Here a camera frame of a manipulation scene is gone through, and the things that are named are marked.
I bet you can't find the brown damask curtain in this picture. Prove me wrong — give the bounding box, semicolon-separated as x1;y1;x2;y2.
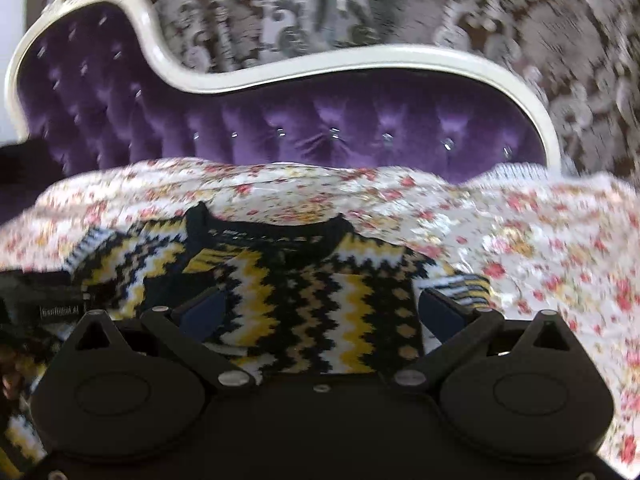
44;0;640;181

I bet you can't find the purple velvet side cushion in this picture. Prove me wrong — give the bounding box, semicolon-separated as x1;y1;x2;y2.
0;138;64;224

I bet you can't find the yellow navy patterned knit sweater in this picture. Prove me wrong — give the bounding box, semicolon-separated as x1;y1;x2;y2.
0;200;494;476

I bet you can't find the purple tufted white-framed headboard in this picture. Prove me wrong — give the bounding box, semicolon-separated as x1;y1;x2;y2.
4;0;561;182

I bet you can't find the floral bedspread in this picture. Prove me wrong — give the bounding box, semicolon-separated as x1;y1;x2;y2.
1;158;639;478

